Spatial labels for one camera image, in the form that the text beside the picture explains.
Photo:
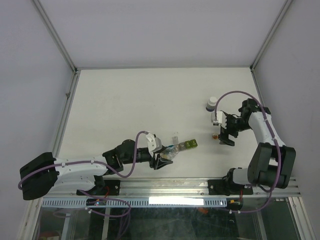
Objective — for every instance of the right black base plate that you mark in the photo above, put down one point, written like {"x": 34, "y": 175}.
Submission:
{"x": 223, "y": 187}

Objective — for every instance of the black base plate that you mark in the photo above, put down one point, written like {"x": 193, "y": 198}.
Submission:
{"x": 223, "y": 187}
{"x": 110, "y": 187}

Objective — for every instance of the aluminium mounting rail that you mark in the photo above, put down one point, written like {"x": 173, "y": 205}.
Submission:
{"x": 169, "y": 187}

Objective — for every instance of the white pill bottle blue label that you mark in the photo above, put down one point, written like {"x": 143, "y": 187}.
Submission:
{"x": 211, "y": 104}

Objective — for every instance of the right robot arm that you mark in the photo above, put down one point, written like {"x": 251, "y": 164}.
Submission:
{"x": 272, "y": 162}

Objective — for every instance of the green pill box SUN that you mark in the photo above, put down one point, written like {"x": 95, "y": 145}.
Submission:
{"x": 188, "y": 144}

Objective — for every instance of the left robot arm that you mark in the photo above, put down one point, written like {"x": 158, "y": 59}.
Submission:
{"x": 47, "y": 174}

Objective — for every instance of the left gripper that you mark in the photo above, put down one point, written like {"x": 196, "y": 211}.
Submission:
{"x": 158, "y": 162}

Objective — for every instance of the clear pill box SAT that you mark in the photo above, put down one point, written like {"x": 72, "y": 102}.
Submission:
{"x": 182, "y": 146}

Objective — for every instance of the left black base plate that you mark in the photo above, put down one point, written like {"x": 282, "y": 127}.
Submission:
{"x": 110, "y": 187}

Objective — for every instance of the clear pill jar gold lid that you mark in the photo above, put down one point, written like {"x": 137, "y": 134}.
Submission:
{"x": 170, "y": 152}

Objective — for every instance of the grey slotted cable duct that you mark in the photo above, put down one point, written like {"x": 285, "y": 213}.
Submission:
{"x": 140, "y": 202}

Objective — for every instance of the green pill box THUR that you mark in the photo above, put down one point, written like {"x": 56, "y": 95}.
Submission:
{"x": 193, "y": 143}

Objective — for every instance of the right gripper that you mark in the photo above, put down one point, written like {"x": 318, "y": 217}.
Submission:
{"x": 224, "y": 137}

